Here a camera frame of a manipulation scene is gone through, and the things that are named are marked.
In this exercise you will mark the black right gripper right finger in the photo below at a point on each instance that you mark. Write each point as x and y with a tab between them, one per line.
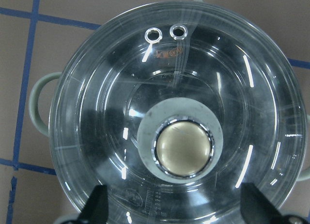
256	208

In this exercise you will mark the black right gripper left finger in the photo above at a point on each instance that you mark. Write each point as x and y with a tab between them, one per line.
95	210

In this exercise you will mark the glass pot lid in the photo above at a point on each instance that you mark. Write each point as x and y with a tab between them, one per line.
172	106

